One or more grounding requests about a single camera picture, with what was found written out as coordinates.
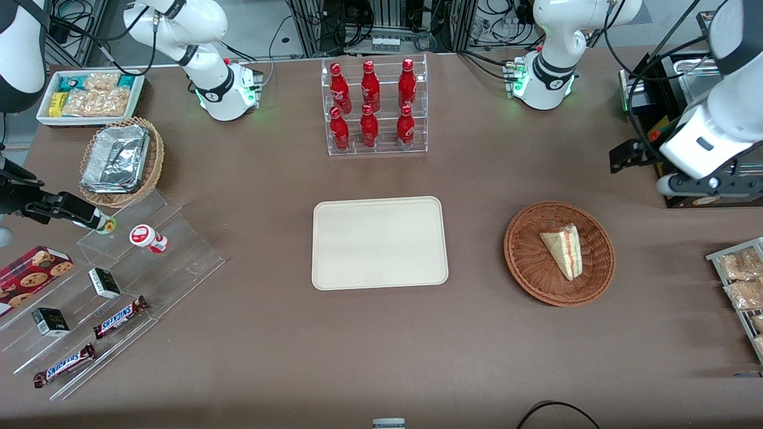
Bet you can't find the triangle sandwich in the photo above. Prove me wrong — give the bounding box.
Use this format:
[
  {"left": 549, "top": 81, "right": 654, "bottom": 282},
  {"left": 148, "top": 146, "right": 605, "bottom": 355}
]
[{"left": 539, "top": 223, "right": 582, "bottom": 281}]

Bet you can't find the round brown wicker basket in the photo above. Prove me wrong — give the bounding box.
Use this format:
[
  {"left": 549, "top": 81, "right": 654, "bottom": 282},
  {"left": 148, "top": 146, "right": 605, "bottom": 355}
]
[{"left": 504, "top": 201, "right": 616, "bottom": 307}]

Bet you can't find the red yogurt cup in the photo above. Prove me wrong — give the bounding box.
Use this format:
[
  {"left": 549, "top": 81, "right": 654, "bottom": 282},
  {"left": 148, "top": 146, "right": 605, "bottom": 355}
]
[{"left": 129, "top": 224, "right": 169, "bottom": 254}]

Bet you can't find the clear acrylic stepped stand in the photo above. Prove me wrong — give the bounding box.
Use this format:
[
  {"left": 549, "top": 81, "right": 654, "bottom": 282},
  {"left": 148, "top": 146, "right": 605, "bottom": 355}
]
[
  {"left": 76, "top": 189, "right": 226, "bottom": 319},
  {"left": 0, "top": 259, "right": 160, "bottom": 402}
]

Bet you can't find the small black box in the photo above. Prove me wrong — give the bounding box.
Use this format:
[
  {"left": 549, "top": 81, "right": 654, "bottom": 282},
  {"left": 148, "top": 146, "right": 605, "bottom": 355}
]
[
  {"left": 88, "top": 268, "right": 122, "bottom": 300},
  {"left": 31, "top": 307, "right": 71, "bottom": 338}
]

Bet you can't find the silver foil packet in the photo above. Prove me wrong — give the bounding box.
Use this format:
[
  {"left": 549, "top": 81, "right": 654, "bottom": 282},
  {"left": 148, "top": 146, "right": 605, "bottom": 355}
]
[
  {"left": 80, "top": 173, "right": 141, "bottom": 195},
  {"left": 85, "top": 124, "right": 150, "bottom": 182}
]

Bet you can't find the red tartan cookie box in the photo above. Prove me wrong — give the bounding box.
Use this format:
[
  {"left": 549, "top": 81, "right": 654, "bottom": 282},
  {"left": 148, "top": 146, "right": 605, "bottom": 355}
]
[{"left": 0, "top": 245, "right": 75, "bottom": 318}]

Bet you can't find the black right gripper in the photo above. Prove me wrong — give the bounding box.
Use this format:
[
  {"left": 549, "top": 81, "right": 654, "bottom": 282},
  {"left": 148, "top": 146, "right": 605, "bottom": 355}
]
[{"left": 0, "top": 178, "right": 103, "bottom": 232}]

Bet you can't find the red cola bottle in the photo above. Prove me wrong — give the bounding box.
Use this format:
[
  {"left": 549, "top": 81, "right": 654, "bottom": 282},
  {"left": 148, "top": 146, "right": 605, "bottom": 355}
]
[
  {"left": 330, "top": 63, "right": 352, "bottom": 115},
  {"left": 330, "top": 106, "right": 351, "bottom": 153},
  {"left": 398, "top": 58, "right": 417, "bottom": 111},
  {"left": 396, "top": 104, "right": 415, "bottom": 151},
  {"left": 360, "top": 104, "right": 379, "bottom": 149},
  {"left": 361, "top": 60, "right": 381, "bottom": 113}
]

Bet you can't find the aluminium frame rack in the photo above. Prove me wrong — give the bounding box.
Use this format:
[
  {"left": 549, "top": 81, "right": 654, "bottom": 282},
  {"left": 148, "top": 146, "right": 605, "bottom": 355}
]
[{"left": 286, "top": 0, "right": 477, "bottom": 57}]

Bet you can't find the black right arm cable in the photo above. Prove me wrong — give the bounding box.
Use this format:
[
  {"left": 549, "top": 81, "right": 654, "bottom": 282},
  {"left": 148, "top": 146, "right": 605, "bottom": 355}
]
[{"left": 46, "top": 12, "right": 160, "bottom": 77}]

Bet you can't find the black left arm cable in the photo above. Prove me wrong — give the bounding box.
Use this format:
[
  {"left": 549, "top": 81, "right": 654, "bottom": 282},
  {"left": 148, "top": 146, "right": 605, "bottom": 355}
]
[{"left": 602, "top": 0, "right": 725, "bottom": 169}]

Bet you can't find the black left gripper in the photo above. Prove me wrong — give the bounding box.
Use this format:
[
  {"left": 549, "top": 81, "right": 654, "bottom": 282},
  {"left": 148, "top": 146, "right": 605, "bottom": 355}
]
[{"left": 609, "top": 138, "right": 763, "bottom": 198}]

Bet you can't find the Snickers chocolate bar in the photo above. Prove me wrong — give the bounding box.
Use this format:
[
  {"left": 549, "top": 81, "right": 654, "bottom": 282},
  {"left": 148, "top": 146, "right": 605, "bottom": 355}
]
[
  {"left": 92, "top": 296, "right": 150, "bottom": 340},
  {"left": 33, "top": 343, "right": 97, "bottom": 389}
]

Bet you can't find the cream plastic tray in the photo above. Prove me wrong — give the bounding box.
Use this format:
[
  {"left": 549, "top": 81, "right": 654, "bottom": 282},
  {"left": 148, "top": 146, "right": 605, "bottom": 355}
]
[{"left": 312, "top": 196, "right": 449, "bottom": 291}]

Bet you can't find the grey wire rack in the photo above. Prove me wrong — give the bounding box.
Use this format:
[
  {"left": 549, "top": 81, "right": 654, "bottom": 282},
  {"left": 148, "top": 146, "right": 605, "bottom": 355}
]
[{"left": 706, "top": 237, "right": 763, "bottom": 365}]

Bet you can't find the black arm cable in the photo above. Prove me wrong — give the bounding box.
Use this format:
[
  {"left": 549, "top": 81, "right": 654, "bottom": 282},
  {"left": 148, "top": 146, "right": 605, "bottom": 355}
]
[
  {"left": 602, "top": 0, "right": 725, "bottom": 169},
  {"left": 46, "top": 12, "right": 160, "bottom": 77}
]

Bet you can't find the white rectangular snack bin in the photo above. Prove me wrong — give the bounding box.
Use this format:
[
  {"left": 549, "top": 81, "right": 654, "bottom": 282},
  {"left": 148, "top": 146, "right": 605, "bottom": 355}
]
[{"left": 36, "top": 70, "right": 145, "bottom": 128}]

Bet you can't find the black table cable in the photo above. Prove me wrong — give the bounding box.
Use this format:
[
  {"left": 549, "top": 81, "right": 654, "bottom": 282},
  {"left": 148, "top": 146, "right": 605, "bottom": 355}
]
[{"left": 516, "top": 401, "right": 603, "bottom": 429}]

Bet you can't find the light wicker basket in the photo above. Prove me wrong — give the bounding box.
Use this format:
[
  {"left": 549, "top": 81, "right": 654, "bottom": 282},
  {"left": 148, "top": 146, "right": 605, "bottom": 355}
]
[{"left": 79, "top": 116, "right": 165, "bottom": 209}]

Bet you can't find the clear acrylic bottle rack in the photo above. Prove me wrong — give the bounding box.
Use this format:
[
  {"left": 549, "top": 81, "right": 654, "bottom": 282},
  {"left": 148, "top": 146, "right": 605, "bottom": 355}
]
[{"left": 321, "top": 54, "right": 429, "bottom": 157}]

